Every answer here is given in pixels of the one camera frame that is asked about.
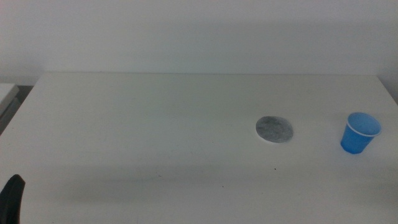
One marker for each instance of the round grey cup mat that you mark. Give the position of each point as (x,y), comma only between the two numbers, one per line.
(274,129)

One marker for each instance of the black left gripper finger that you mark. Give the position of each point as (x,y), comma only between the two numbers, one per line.
(12,199)

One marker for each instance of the blue plastic cup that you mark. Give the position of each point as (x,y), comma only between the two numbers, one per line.
(356,141)

